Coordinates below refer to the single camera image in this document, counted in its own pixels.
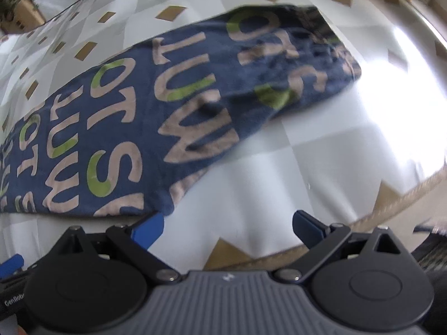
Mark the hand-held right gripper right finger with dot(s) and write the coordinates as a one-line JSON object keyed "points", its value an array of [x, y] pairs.
{"points": [[309, 230]]}

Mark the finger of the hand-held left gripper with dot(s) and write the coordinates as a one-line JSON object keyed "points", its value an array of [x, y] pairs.
{"points": [[12, 264]]}

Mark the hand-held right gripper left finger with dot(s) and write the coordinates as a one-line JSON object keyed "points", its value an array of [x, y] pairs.
{"points": [[148, 232]]}

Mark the blue letter print pants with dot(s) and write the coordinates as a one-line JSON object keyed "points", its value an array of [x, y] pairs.
{"points": [[139, 118]]}

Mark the houndstooth patterned cloth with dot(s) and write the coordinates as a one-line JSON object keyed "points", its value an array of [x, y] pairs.
{"points": [[431, 260]]}

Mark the brown cardboard box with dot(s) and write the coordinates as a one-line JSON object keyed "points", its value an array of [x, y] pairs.
{"points": [[22, 15]]}

